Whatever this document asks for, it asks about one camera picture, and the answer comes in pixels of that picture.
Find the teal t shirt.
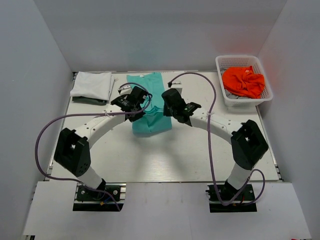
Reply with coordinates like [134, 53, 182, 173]
[126, 72, 172, 135]

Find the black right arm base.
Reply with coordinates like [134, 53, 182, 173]
[204, 181, 258, 214]

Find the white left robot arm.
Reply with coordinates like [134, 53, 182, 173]
[53, 86, 152, 200]

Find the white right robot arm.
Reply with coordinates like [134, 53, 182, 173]
[161, 88, 269, 200]

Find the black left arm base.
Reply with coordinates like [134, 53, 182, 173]
[72, 183, 127, 212]

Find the folded white t shirt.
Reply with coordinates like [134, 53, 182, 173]
[70, 71, 114, 101]

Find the folded dark green t shirt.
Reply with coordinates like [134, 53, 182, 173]
[72, 96, 108, 106]

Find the grey t shirt in basket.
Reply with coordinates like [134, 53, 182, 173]
[224, 89, 249, 100]

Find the orange t shirt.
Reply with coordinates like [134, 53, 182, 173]
[221, 66, 266, 99]

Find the white plastic basket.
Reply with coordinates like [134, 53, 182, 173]
[215, 55, 273, 107]

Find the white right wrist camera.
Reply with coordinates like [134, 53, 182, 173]
[167, 80, 183, 95]

